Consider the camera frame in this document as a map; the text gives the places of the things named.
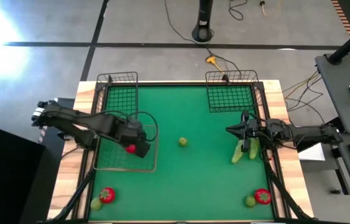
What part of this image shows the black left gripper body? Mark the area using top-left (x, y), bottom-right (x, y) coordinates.
top-left (117, 117), bottom-right (147, 146)

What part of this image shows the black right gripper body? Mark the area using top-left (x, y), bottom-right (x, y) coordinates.
top-left (239, 117), bottom-right (270, 141)

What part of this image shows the green toy cucumber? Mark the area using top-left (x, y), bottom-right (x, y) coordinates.
top-left (248, 138), bottom-right (261, 160)
top-left (231, 139), bottom-right (246, 164)

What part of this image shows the green table mat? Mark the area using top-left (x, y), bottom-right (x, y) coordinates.
top-left (88, 84), bottom-right (275, 222)

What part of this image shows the white paper sheet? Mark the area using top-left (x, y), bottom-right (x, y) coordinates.
top-left (297, 142), bottom-right (326, 162)

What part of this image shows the yellow power plug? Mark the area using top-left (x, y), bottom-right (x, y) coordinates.
top-left (205, 55), bottom-right (225, 75)

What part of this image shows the grey side desk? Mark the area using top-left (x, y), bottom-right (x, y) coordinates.
top-left (314, 53), bottom-right (350, 134)

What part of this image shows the black floor stand pole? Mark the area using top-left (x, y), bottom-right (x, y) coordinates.
top-left (191, 0), bottom-right (215, 43)

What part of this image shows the large black cabinet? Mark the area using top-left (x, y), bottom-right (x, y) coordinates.
top-left (0, 120), bottom-right (47, 224)

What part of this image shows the bronze wire basket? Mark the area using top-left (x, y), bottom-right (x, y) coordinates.
top-left (93, 124), bottom-right (159, 173)

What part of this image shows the black wire basket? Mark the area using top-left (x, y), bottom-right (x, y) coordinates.
top-left (205, 70), bottom-right (264, 113)
top-left (96, 71), bottom-right (139, 121)

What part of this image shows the bundle of loose cables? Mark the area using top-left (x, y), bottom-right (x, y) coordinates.
top-left (282, 70), bottom-right (326, 125)

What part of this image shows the long black floor cable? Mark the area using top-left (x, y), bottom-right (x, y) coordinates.
top-left (164, 0), bottom-right (241, 75)

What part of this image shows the coiled black floor cable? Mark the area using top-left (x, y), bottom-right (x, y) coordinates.
top-left (229, 0), bottom-right (249, 21)

